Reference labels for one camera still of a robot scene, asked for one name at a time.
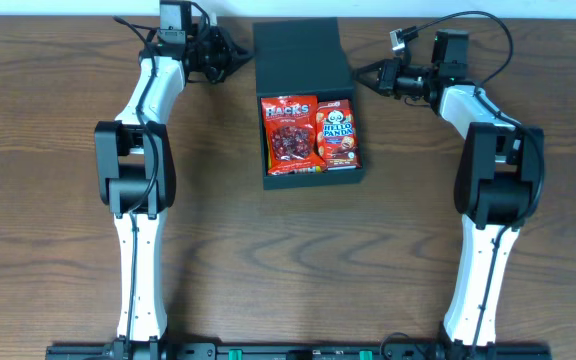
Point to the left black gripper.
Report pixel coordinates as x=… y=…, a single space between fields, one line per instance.
x=229 y=57

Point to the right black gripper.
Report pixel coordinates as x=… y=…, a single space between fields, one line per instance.
x=381 y=77

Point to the black gift box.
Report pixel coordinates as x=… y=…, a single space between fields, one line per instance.
x=304 y=57

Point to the red Hello Panda box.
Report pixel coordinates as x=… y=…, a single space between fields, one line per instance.
x=337 y=140

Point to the red Hacks candy bag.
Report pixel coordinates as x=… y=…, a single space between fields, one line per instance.
x=290 y=117

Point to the yellow Hacks candy bag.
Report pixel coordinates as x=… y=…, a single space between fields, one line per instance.
x=293 y=157

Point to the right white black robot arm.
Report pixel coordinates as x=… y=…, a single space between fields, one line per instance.
x=498 y=185

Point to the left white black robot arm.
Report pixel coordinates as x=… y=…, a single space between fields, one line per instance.
x=137 y=179

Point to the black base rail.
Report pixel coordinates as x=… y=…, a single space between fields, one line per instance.
x=211 y=351

